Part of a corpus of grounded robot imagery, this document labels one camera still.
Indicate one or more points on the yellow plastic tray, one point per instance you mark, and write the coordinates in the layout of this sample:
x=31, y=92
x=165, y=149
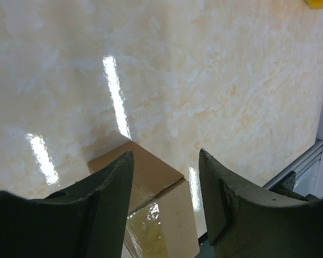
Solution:
x=315, y=4

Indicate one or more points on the aluminium frame rail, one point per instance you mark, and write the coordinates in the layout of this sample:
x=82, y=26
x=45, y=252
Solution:
x=298, y=179

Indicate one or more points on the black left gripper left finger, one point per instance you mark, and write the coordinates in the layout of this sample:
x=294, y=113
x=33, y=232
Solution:
x=86, y=219

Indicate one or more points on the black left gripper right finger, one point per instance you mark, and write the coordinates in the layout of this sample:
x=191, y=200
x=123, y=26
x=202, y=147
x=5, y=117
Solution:
x=245, y=220

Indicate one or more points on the brown cardboard express box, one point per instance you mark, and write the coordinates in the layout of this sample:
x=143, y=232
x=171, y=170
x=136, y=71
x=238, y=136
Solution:
x=160, y=222

